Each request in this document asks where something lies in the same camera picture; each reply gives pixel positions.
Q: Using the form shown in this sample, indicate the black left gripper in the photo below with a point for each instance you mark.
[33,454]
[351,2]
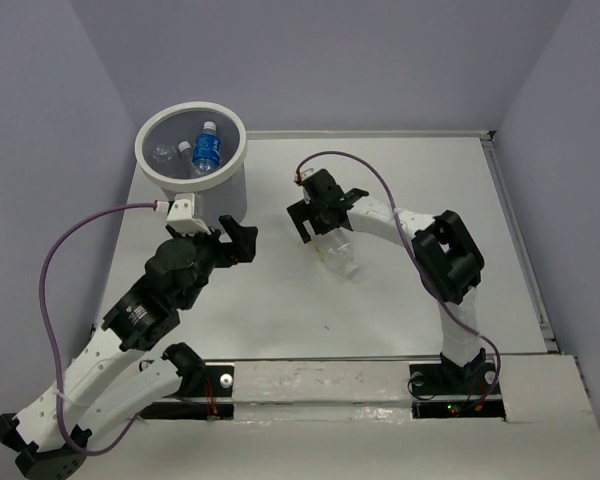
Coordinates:
[232,253]

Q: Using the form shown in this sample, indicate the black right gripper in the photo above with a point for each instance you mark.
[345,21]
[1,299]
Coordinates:
[302,211]

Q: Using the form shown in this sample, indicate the large clear bottle cream label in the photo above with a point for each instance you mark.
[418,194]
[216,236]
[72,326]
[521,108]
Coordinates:
[334,250]

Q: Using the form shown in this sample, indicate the blue label bottle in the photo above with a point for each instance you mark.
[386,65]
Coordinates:
[206,153]

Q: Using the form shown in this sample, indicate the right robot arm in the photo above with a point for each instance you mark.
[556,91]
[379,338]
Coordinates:
[446,257]

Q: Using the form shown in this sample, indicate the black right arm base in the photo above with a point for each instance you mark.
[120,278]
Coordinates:
[436,398]

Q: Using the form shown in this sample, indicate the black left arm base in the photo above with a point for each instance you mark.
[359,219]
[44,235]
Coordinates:
[210,400]

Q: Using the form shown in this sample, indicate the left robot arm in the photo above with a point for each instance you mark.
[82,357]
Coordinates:
[54,435]

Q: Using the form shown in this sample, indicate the white cylindrical waste bin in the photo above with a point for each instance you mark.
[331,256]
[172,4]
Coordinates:
[222,191]

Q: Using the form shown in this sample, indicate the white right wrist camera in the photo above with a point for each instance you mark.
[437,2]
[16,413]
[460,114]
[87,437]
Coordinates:
[302,179]

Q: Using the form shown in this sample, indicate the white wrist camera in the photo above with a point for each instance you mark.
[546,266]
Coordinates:
[183,215]
[302,179]

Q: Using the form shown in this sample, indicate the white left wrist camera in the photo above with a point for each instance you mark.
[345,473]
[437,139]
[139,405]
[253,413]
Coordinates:
[183,215]

